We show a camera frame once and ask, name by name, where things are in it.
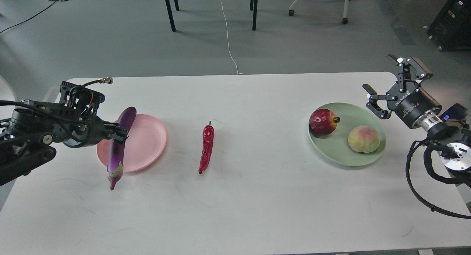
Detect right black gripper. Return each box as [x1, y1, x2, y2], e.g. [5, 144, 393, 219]
[363, 55, 442, 129]

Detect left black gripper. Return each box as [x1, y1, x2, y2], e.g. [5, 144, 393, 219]
[63, 117, 129, 148]

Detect purple eggplant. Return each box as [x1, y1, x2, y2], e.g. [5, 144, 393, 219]
[107, 106, 137, 190]

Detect green pink peach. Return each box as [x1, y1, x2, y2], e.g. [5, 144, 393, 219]
[347, 125, 381, 153]

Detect red pomegranate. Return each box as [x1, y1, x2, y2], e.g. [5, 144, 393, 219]
[308, 109, 340, 136]

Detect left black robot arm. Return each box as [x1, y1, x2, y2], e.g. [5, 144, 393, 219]
[0, 78, 137, 190]

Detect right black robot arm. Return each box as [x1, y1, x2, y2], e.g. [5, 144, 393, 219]
[363, 55, 471, 219]

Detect pink plate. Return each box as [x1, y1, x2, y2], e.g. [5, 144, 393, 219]
[97, 114, 167, 173]

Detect black equipment case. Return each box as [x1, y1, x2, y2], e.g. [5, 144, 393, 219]
[427, 0, 471, 52]

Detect green plate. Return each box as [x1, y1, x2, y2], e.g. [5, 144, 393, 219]
[307, 102, 386, 167]

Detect red chili pepper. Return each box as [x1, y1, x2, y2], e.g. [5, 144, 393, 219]
[198, 121, 214, 174]

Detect white rolling chair base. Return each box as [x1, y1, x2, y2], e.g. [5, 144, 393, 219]
[288, 0, 351, 25]

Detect white chair left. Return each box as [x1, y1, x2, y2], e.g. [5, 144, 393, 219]
[0, 76, 18, 118]

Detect black table legs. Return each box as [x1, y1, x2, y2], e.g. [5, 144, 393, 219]
[165, 0, 258, 32]

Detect white cable on floor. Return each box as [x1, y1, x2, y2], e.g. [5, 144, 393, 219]
[215, 0, 244, 75]

